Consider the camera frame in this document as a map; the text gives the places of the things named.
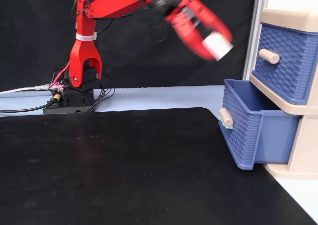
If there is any beige drawer cabinet frame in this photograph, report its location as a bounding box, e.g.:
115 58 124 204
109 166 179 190
249 7 318 180

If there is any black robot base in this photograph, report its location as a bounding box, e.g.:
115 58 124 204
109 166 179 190
42 66 102 114

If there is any silver USB cable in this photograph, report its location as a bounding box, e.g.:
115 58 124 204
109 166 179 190
0 84 52 95

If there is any controller board with red LED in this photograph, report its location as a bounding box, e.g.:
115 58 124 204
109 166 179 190
49 82 66 92

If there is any white lego block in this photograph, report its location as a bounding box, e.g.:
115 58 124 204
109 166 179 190
202 32 235 62

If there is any blue drawer with plain handle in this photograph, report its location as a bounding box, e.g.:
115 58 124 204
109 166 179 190
251 23 318 105

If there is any blue drawer with banded handle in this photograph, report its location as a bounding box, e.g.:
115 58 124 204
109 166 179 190
218 78 301 170

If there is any black wire bundle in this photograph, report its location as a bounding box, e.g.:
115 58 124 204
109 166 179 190
86 82 116 113

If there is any red power wire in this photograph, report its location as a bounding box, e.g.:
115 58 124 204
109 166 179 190
51 62 72 87

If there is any aluminium frame post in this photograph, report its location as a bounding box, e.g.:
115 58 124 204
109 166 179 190
242 0 271 81

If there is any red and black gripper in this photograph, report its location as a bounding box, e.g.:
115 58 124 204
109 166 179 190
149 0 233 61

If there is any black arm servo cable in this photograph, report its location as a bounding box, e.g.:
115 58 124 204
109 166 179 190
71 0 120 34

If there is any black rectangular mat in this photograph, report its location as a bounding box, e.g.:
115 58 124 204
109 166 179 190
0 107 318 225

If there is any black backdrop cloth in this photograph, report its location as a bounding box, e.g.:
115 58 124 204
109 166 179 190
0 0 258 93

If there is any black power cable with ferrite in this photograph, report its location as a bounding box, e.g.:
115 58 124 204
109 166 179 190
0 95 62 113

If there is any teal rubber band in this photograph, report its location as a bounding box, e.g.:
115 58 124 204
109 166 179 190
218 115 235 131

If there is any white zip tie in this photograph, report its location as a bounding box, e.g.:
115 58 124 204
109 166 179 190
75 32 97 41

